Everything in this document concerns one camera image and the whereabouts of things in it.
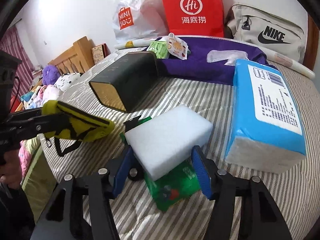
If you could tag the white Miniso plastic bag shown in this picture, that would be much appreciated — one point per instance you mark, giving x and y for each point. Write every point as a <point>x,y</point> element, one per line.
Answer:
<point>136,19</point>

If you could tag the rolled white patterned sheet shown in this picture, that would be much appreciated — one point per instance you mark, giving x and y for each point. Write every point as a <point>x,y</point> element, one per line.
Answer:
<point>271,55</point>

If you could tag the yellow umbrella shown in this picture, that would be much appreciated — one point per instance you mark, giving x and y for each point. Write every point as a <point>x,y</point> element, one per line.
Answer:
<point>73,126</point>

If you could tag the striped mattress cover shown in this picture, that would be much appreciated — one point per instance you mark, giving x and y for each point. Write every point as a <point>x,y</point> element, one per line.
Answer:
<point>248,204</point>

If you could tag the brown patterned card box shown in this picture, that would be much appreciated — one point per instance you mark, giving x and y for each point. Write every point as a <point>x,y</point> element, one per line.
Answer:
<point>99,53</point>

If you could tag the green wet wipes pack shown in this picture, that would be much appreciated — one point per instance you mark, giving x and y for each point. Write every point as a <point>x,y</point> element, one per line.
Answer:
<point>160,49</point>

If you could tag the translucent mesh bag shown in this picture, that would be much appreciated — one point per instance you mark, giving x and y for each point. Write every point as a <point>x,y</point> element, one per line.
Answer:
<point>230,56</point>

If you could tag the blue tissue pack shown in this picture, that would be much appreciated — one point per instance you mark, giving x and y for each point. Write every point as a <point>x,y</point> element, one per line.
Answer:
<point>266,130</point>

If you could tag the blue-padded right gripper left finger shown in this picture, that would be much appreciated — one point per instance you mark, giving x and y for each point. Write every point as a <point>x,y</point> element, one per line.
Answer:
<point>122,166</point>

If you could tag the person's left hand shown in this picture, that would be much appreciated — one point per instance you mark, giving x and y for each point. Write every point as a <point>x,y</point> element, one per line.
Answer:
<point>11,173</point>

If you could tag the green snack packet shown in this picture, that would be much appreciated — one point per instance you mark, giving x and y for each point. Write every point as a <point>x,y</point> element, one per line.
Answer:
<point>179,183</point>

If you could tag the white spotted plush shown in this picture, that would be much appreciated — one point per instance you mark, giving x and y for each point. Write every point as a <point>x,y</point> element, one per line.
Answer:
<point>66,80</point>

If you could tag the red paper shopping bag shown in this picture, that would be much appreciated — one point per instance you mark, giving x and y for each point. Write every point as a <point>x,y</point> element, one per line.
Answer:
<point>195,17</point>

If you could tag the fruit print pouch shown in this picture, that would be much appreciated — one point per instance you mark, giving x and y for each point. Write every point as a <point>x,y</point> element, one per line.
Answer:
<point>176,46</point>

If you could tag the purple plush toy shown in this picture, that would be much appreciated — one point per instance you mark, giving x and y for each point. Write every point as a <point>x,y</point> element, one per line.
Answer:
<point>50,75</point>

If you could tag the dark green rectangular box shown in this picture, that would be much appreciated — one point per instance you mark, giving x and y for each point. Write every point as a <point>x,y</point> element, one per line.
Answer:
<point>124,83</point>

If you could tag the white foam sponge block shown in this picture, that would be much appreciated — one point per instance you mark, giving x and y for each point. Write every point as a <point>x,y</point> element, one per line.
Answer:
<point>166,141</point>

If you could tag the beige Nike bag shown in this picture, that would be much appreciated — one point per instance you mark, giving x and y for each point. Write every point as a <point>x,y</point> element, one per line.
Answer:
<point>252,25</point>

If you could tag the purple cloth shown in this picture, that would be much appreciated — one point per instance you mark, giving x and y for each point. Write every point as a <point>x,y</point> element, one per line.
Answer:
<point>196,67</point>

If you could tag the brown wooden door frame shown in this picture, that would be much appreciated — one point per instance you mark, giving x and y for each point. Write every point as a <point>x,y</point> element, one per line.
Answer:
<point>311,44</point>

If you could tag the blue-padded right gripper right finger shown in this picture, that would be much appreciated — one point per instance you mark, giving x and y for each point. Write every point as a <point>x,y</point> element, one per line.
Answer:
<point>205,171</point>

